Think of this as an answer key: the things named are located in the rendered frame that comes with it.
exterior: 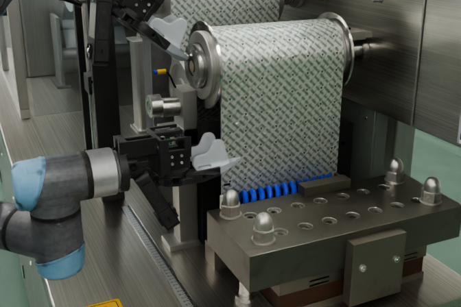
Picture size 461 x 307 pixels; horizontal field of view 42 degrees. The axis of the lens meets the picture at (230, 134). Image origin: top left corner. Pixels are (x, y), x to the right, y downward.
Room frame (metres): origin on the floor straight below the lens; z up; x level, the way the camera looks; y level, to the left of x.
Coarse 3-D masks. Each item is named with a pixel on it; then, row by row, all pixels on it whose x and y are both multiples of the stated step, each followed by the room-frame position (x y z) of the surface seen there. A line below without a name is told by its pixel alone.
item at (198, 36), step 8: (200, 32) 0.99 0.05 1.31; (192, 40) 1.02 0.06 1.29; (200, 40) 0.98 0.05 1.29; (208, 40) 0.97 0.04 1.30; (208, 48) 0.96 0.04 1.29; (344, 48) 1.05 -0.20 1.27; (208, 56) 0.96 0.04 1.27; (344, 56) 1.05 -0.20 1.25; (208, 64) 0.96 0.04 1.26; (344, 64) 1.05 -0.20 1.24; (208, 72) 0.96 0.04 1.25; (208, 80) 0.96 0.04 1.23; (200, 88) 0.99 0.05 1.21; (208, 88) 0.96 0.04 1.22; (200, 96) 0.99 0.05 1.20; (208, 96) 0.96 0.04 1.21
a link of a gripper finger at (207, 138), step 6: (210, 132) 0.96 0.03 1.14; (204, 138) 0.95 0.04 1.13; (210, 138) 0.96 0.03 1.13; (198, 144) 0.95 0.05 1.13; (204, 144) 0.95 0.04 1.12; (210, 144) 0.96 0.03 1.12; (192, 150) 0.94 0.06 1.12; (198, 150) 0.95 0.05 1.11; (204, 150) 0.95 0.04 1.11; (192, 156) 0.94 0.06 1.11; (192, 168) 0.93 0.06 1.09
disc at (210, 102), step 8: (200, 24) 1.00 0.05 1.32; (208, 24) 0.98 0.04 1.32; (192, 32) 1.04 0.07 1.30; (208, 32) 0.97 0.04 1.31; (216, 40) 0.95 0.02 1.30; (216, 48) 0.94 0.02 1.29; (216, 56) 0.94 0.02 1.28; (216, 64) 0.94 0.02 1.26; (216, 72) 0.94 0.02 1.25; (216, 80) 0.94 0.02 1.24; (216, 88) 0.94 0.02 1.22; (216, 96) 0.94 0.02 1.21; (208, 104) 0.98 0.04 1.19
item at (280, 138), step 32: (288, 96) 0.99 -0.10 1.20; (320, 96) 1.02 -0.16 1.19; (224, 128) 0.94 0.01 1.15; (256, 128) 0.97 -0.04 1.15; (288, 128) 1.00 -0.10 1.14; (320, 128) 1.02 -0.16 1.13; (256, 160) 0.97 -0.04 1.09; (288, 160) 1.00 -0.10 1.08; (320, 160) 1.02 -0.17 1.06; (256, 192) 0.97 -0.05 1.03
